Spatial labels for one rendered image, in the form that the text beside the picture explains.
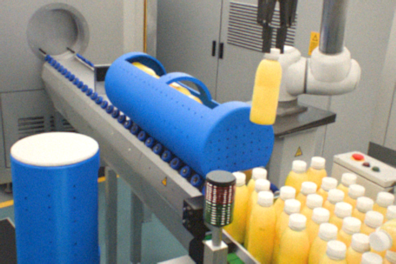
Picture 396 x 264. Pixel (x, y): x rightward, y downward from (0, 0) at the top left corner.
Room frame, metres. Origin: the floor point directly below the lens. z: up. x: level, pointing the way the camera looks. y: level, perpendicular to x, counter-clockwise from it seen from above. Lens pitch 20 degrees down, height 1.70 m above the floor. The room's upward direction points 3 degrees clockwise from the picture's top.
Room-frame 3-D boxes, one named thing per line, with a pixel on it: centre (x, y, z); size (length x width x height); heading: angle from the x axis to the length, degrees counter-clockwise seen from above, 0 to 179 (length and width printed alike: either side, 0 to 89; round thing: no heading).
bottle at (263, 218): (1.18, -0.19, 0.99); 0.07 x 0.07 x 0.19
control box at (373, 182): (1.43, -0.54, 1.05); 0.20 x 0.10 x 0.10; 30
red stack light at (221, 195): (0.95, -0.06, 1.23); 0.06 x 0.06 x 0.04
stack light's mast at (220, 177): (0.95, -0.06, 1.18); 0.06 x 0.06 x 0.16
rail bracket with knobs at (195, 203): (1.32, -0.03, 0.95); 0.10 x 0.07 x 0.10; 120
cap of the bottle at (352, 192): (1.25, -0.45, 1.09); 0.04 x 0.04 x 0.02
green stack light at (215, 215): (0.95, -0.06, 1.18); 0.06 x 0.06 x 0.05
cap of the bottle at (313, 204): (1.18, -0.32, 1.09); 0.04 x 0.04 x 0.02
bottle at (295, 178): (1.40, -0.32, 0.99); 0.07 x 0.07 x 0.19
